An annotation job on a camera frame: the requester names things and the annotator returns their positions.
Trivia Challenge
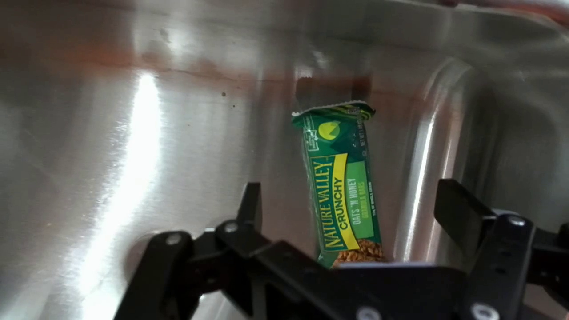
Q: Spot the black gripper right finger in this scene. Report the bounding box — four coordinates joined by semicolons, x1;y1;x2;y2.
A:
434;180;496;260

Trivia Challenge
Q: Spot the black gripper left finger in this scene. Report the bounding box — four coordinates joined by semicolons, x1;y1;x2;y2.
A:
215;183;263;249

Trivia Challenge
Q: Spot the green granola bar packet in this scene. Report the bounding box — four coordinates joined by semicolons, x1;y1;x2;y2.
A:
292;101;386;269

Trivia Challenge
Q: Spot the stainless steel sink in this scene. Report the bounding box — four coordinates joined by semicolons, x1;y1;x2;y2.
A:
0;0;569;320

